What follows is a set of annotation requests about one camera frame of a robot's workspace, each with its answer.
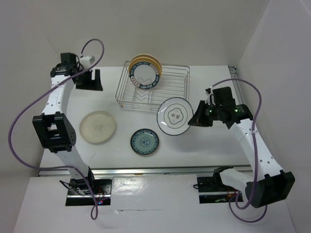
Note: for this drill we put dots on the tan yellow plate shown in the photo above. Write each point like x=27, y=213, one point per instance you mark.
x=150, y=59

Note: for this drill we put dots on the navy rimmed lettered plate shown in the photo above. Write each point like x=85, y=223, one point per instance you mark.
x=144, y=75

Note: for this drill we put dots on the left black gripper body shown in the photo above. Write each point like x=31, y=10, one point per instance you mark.
x=84, y=77

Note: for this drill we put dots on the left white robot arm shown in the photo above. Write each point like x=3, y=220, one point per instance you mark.
x=54, y=130

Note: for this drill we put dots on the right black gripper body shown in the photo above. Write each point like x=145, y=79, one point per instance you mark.
x=212, y=113

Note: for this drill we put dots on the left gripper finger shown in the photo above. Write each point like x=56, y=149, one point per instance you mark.
x=95, y=82
x=85, y=85

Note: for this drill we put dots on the small blue patterned plate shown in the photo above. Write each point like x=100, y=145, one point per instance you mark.
x=144, y=142

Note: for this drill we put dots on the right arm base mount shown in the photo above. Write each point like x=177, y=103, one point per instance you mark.
x=210, y=192

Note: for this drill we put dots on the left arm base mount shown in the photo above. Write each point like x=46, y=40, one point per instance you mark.
x=82, y=197

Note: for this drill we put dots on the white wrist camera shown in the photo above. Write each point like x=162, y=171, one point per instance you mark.
x=210, y=96
x=87, y=61

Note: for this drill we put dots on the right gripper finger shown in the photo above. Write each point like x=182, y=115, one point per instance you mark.
x=199, y=115
x=205, y=124

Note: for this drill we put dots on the cream bear plate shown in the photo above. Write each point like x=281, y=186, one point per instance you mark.
x=97, y=127

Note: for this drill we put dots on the aluminium front rail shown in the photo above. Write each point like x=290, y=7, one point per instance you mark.
x=146, y=171

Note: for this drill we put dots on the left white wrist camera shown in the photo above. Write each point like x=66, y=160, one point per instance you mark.
x=87, y=61

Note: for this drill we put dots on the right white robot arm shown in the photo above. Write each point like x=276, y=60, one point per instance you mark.
x=269, y=182

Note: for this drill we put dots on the chrome wire dish rack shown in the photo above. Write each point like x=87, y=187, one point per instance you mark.
x=174, y=82

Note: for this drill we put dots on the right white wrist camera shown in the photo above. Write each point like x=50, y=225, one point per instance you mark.
x=210, y=96

